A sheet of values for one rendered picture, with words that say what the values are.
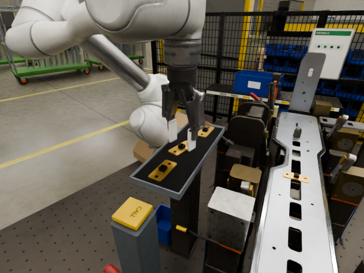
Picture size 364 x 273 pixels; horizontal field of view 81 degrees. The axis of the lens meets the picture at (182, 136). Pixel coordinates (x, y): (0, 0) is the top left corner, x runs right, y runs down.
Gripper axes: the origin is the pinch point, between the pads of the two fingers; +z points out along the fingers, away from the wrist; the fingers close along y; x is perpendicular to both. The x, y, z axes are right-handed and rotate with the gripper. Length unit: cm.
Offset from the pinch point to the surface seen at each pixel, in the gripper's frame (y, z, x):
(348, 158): 39, 11, 40
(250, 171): 16.9, 12.1, 13.5
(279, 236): 31.2, 20.1, 3.6
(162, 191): 8.9, 4.3, -16.4
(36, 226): -54, 50, -37
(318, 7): -137, -56, 704
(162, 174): 4.9, 3.7, -12.6
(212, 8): -150, -42, 225
